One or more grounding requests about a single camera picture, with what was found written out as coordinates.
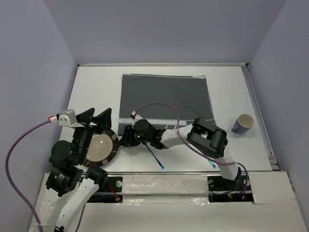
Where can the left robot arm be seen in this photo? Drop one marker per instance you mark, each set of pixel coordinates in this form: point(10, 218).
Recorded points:
point(67, 189)

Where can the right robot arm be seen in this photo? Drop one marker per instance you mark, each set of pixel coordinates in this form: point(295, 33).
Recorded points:
point(202, 136)

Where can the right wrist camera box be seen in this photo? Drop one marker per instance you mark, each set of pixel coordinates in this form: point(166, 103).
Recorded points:
point(135, 117)

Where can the blue metal fork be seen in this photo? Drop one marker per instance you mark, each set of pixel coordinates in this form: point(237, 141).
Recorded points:
point(157, 160)

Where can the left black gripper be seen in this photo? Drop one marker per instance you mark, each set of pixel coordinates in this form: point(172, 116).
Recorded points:
point(104, 119)

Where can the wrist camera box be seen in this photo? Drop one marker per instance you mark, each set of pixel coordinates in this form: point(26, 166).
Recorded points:
point(67, 118)
point(135, 117)

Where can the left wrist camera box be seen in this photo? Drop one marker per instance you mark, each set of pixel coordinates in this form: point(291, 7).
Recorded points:
point(67, 118)

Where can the grey striped cloth napkin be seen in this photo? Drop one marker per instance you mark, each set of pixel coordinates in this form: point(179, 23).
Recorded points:
point(166, 101)

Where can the black rimmed dinner plate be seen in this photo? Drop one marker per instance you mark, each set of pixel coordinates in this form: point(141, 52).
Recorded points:
point(103, 148)

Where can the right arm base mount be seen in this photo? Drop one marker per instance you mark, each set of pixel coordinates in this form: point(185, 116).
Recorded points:
point(226, 191)

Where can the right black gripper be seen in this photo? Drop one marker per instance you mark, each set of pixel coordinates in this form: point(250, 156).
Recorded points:
point(127, 138)

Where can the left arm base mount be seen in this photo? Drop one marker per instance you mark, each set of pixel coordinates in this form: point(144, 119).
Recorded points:
point(110, 192)

